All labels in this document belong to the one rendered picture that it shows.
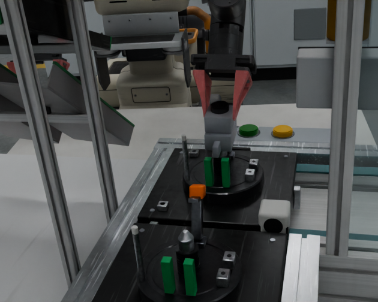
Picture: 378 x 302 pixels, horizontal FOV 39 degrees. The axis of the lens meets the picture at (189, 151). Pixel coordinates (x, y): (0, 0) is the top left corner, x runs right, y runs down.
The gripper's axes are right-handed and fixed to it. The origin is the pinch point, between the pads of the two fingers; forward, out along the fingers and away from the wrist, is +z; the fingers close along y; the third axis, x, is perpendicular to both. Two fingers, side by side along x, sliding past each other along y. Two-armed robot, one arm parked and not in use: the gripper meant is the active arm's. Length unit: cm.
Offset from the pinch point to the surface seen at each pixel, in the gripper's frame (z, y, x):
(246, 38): -116, -36, 288
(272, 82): -89, -17, 307
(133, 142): -1, -29, 43
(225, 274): 23.8, 5.3, -16.9
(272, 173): 8.1, 8.3, 10.3
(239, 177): 9.7, 3.3, 5.0
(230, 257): 21.9, 5.4, -14.2
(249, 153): 4.0, 3.5, 16.1
